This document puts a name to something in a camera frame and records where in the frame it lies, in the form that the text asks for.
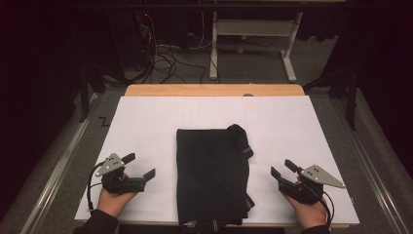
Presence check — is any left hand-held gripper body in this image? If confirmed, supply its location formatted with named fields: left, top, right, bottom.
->
left=94, top=152, right=146, bottom=195

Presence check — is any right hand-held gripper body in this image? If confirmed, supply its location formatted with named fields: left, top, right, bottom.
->
left=278, top=164, right=346, bottom=205

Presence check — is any navy knit vest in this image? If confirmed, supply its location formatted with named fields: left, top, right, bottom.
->
left=175, top=123, right=256, bottom=227

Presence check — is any person's left hand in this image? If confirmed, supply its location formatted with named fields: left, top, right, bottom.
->
left=96, top=187, right=139, bottom=218

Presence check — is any person's right hand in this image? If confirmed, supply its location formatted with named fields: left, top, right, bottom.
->
left=282, top=191, right=329, bottom=230

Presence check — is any black stand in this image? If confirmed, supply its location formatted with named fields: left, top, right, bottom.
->
left=79, top=62, right=131, bottom=123
left=303, top=64, right=358, bottom=131

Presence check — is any white board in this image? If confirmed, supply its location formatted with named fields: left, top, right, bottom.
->
left=74, top=95, right=360, bottom=226

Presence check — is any wooden table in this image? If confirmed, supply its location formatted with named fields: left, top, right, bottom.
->
left=125, top=83, right=306, bottom=98

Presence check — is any right hand-held gripper cable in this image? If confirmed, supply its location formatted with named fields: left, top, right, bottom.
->
left=311, top=186, right=335, bottom=228

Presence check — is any hand-held gripper cable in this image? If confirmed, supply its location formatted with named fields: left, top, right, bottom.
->
left=86, top=161, right=106, bottom=213
left=311, top=186, right=335, bottom=228

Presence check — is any left hand-held gripper cable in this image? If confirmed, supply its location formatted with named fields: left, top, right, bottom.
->
left=86, top=161, right=106, bottom=213

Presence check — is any aluminium floor rail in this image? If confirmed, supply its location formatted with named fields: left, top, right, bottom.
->
left=19, top=92, right=100, bottom=234
left=330, top=97, right=412, bottom=234

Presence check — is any bundle of floor cables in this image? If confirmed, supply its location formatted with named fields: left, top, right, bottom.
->
left=137, top=13, right=222, bottom=85

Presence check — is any white metal desk frame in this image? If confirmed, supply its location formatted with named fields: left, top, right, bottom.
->
left=208, top=11, right=305, bottom=84

